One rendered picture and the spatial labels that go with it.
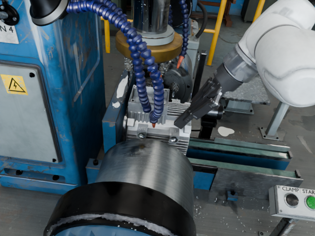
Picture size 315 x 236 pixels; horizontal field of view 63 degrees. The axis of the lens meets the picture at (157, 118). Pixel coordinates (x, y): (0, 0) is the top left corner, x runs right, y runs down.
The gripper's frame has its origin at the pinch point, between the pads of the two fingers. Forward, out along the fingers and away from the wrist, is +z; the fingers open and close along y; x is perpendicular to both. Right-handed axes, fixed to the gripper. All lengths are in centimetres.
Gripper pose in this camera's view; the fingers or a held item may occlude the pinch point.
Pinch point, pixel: (184, 118)
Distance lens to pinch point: 77.7
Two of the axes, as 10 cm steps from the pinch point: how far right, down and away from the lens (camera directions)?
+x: 8.2, 5.0, 2.9
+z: -5.7, 6.0, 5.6
